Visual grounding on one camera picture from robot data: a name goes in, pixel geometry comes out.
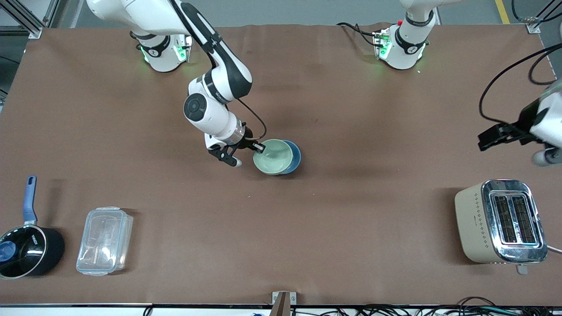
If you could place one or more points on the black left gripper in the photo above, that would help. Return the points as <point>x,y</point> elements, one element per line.
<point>520,127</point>

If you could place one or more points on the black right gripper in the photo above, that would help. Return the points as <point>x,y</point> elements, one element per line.
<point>247,140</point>

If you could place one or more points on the green bowl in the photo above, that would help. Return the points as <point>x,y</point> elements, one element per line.
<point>272,158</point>

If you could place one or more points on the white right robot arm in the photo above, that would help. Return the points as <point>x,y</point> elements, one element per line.
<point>210,114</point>

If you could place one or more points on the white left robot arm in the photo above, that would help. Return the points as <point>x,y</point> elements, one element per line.
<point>406,48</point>

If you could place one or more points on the blue bowl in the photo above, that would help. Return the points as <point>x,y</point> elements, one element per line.
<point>296,158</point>

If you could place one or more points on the beige chrome toaster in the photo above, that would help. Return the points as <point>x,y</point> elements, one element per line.
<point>500,219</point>

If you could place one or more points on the brown table cover mat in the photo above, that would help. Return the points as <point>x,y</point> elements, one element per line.
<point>351,197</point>

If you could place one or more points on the clear plastic food container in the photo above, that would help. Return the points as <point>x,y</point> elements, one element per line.
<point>104,241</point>

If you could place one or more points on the glass lid blue knob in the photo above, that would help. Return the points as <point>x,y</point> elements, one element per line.
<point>6,252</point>

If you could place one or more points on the metal corner bracket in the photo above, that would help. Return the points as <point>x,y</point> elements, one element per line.
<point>533,26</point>

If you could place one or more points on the metal table edge bracket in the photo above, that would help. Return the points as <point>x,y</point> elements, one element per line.
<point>283,303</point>

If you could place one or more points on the silver aluminium frame profile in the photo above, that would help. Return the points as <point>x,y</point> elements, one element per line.
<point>30,26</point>

